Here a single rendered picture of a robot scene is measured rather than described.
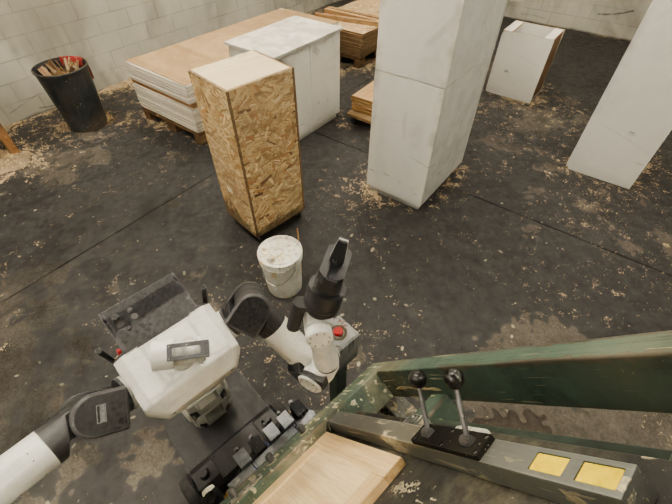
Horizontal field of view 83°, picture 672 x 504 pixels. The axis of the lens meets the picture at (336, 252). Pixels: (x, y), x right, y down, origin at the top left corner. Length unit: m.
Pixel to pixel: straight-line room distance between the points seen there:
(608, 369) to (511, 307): 2.16
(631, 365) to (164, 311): 0.97
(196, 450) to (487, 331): 1.86
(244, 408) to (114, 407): 1.24
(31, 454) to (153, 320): 0.33
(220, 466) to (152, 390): 1.15
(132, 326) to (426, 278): 2.22
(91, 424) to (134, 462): 1.47
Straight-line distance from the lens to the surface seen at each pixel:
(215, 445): 2.19
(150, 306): 1.07
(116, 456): 2.54
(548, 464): 0.65
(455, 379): 0.72
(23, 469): 1.04
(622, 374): 0.78
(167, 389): 1.02
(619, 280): 3.50
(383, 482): 0.91
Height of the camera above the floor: 2.19
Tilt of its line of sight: 47 degrees down
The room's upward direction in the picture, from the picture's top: straight up
